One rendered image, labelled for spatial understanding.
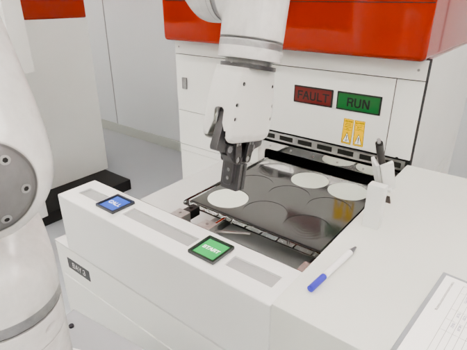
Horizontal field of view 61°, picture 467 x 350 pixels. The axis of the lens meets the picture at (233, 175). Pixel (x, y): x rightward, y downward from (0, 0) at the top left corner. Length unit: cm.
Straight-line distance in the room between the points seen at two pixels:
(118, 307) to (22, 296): 50
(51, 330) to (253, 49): 39
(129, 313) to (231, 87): 56
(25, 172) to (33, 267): 14
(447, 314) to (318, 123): 68
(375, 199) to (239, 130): 32
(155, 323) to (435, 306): 50
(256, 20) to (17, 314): 41
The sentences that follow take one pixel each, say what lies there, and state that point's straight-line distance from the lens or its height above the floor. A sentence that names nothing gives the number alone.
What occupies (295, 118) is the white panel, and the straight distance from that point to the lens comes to 117.
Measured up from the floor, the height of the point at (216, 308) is 90.
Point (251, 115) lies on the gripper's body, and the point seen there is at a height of 121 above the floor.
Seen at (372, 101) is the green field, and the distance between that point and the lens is 106.
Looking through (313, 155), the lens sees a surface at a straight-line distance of 116.
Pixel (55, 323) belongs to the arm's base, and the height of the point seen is 103.
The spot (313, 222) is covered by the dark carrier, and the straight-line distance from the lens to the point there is 89.
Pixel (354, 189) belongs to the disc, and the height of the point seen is 90.
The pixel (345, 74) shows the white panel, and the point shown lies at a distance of 108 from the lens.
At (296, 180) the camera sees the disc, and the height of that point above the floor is 90.
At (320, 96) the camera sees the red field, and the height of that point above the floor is 110.
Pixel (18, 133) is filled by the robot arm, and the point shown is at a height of 126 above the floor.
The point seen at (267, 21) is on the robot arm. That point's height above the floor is 132.
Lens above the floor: 135
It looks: 24 degrees down
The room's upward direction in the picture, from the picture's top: straight up
